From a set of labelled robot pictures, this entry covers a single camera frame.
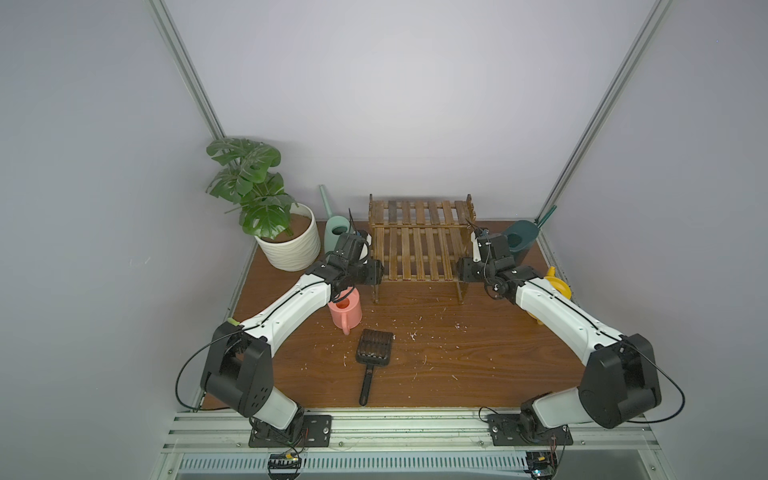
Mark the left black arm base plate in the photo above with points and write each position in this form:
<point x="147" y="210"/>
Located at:
<point x="305" y="430"/>

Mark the green monstera plant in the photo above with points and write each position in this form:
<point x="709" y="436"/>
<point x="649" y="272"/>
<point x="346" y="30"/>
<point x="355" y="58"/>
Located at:
<point x="248" y="181"/>

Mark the dark green watering can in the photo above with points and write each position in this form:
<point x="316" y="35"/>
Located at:
<point x="522" y="234"/>

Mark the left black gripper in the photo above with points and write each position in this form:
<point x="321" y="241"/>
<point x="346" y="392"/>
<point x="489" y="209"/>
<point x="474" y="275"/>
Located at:
<point x="372" y="271"/>

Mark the yellow small watering can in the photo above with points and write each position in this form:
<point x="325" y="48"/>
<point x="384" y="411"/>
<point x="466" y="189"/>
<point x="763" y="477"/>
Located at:
<point x="558" y="287"/>

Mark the right small circuit board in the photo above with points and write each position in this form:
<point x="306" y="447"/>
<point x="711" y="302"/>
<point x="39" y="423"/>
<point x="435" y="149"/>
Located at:
<point x="541" y="465"/>

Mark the pink small watering can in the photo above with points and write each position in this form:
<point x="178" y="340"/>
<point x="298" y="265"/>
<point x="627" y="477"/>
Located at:
<point x="346" y="312"/>

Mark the brown wooden slatted shelf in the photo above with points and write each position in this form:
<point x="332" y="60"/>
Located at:
<point x="422" y="240"/>

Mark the aluminium front rail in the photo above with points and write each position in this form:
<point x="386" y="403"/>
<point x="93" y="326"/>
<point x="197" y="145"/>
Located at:
<point x="387" y="429"/>

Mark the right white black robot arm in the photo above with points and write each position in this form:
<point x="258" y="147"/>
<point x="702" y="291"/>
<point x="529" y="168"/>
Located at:
<point x="620" y="382"/>

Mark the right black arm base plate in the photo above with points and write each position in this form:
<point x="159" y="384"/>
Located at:
<point x="504" y="429"/>

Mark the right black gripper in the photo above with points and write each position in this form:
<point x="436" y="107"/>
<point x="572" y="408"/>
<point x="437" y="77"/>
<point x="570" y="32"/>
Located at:
<point x="466" y="270"/>

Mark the small circuit board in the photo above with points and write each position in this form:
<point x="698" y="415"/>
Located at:
<point x="541" y="465"/>
<point x="284" y="466"/>

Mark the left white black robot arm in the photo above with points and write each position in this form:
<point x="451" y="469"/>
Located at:
<point x="238" y="368"/>

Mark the light green watering can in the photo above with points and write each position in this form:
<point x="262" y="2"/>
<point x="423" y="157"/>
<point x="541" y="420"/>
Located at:
<point x="336" y="225"/>

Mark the black slotted scoop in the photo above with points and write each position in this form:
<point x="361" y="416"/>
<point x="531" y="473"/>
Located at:
<point x="373" y="351"/>

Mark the white ribbed plant pot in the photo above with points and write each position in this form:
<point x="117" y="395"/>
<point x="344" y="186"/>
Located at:
<point x="298" y="253"/>

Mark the left small circuit board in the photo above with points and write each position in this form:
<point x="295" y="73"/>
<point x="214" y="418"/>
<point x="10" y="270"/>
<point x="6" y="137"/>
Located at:
<point x="284" y="466"/>

